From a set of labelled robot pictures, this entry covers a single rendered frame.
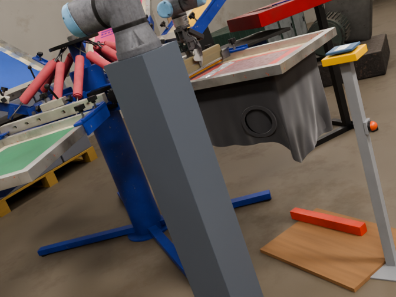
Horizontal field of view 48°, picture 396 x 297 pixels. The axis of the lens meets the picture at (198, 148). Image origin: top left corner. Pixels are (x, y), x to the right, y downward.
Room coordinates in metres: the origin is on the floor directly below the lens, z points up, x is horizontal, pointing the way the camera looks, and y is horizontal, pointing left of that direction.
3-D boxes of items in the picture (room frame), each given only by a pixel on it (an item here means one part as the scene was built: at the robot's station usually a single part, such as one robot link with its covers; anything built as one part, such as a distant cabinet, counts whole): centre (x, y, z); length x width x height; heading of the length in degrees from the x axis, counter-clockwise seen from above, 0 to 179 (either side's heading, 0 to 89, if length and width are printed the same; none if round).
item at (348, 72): (1.64, -0.63, 0.48); 0.22 x 0.22 x 0.96; 48
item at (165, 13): (2.13, -0.10, 1.31); 0.11 x 0.11 x 0.08; 65
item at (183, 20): (2.23, -0.13, 1.23); 0.08 x 0.08 x 0.05
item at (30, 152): (1.93, 0.68, 1.05); 1.08 x 0.61 x 0.23; 168
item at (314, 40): (2.11, -0.29, 0.97); 0.79 x 0.58 x 0.04; 48
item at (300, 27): (8.39, -1.55, 0.34); 1.73 x 1.58 x 0.68; 139
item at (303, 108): (1.91, -0.51, 0.74); 0.45 x 0.03 x 0.43; 138
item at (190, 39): (2.23, -0.12, 1.15); 0.09 x 0.08 x 0.12; 138
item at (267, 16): (3.25, -0.86, 1.06); 0.61 x 0.46 x 0.12; 108
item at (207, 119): (1.94, -0.21, 0.77); 0.46 x 0.09 x 0.36; 48
